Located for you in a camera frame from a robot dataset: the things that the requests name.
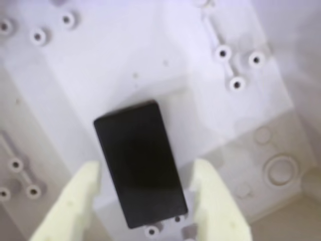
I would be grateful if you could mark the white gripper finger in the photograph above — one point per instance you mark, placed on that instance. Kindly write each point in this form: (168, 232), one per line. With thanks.
(218, 208)
(70, 208)

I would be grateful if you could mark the black rectangular block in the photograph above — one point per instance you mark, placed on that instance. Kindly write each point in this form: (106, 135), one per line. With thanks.
(140, 163)

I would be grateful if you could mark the grey plastic box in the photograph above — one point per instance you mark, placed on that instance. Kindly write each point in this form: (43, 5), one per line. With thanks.
(125, 50)

